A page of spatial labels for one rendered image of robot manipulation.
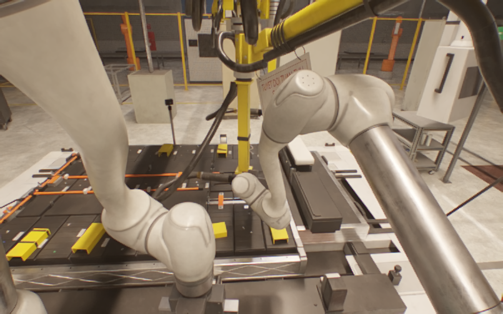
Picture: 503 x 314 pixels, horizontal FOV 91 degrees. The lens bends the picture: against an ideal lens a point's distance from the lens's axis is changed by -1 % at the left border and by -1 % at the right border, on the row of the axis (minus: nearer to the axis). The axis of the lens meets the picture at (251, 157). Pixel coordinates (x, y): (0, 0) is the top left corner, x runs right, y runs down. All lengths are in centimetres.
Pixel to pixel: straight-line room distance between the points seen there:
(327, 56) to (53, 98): 566
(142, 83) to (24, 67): 543
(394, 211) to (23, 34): 59
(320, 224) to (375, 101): 78
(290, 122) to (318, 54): 522
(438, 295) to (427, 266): 5
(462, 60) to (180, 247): 341
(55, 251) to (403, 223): 135
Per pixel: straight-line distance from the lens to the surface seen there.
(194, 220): 51
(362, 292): 133
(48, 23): 27
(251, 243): 123
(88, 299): 138
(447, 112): 366
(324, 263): 152
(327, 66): 587
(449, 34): 488
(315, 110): 56
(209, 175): 142
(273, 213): 101
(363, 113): 61
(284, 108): 56
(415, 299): 146
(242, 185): 100
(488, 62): 61
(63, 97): 29
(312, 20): 80
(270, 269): 122
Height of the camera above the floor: 190
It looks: 27 degrees down
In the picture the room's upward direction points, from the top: 1 degrees clockwise
